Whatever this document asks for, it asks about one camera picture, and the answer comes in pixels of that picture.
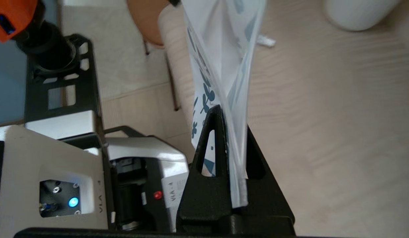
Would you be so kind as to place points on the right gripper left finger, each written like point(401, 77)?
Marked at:
point(198, 205)

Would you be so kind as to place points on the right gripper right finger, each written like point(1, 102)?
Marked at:
point(270, 205)

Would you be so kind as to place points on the white floral zipper pouch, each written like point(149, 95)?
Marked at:
point(224, 66)

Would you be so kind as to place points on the white robot base chassis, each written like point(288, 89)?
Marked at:
point(19, 158)

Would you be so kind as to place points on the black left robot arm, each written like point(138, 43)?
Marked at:
point(42, 49)

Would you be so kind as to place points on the red emergency stop button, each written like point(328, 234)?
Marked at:
point(158, 195)

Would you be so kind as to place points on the blue lit power button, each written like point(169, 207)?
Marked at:
point(73, 202)

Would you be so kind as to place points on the brown upholstered chair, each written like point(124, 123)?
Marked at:
point(148, 19)

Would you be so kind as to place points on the white ribbed ceramic mug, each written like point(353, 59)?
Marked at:
point(359, 13)

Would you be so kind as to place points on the blue fabric furniture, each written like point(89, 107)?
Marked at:
point(6, 82)

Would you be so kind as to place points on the black silver robot torso frame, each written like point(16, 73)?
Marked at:
point(75, 99)

